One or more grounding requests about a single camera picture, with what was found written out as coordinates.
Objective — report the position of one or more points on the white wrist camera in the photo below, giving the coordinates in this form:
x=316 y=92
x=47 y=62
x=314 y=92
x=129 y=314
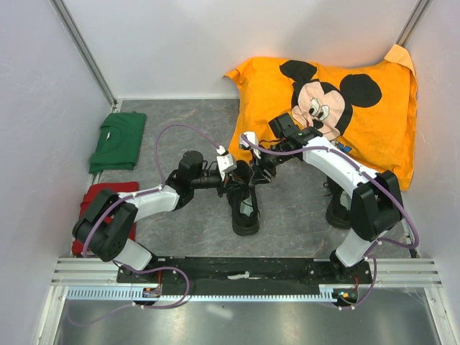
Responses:
x=225 y=160
x=249 y=141

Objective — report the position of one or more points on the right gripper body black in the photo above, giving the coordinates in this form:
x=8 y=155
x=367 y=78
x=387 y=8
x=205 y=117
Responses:
x=269 y=162

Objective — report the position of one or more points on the left aluminium frame post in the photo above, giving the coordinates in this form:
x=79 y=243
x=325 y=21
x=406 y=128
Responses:
x=79 y=41

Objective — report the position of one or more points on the aluminium frame post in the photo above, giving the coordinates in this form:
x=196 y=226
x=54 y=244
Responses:
x=79 y=41
x=413 y=20

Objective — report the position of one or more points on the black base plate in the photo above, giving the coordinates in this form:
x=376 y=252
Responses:
x=289 y=269

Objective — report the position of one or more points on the black shoe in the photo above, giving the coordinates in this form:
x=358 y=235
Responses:
x=243 y=201
x=337 y=212

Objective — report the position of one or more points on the green folded shirt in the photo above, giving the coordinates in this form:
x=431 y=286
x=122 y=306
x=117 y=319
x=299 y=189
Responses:
x=119 y=142

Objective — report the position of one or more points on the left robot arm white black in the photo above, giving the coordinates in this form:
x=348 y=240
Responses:
x=178 y=190

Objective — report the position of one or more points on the aluminium front rail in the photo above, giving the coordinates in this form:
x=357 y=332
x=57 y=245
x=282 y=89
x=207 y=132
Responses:
x=391 y=273

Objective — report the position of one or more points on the red folded shirt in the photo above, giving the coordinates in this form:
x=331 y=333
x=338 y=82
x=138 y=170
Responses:
x=117 y=227

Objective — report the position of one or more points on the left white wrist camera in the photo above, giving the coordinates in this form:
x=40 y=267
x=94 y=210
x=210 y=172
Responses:
x=225 y=160

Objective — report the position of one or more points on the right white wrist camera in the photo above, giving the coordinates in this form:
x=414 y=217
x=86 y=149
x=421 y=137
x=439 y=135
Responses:
x=249 y=141

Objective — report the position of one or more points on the right aluminium frame post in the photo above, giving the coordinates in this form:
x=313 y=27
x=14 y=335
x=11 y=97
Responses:
x=413 y=20

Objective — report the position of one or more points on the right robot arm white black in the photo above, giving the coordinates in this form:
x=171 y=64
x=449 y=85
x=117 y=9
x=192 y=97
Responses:
x=374 y=199

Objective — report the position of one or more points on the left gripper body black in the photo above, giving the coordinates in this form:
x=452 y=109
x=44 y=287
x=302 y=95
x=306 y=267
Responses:
x=223 y=187

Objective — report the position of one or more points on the orange Mickey Mouse pillow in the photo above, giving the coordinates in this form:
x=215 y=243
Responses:
x=368 y=112

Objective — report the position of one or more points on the grey slotted cable duct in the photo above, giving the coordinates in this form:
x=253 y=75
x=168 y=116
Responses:
x=140 y=294

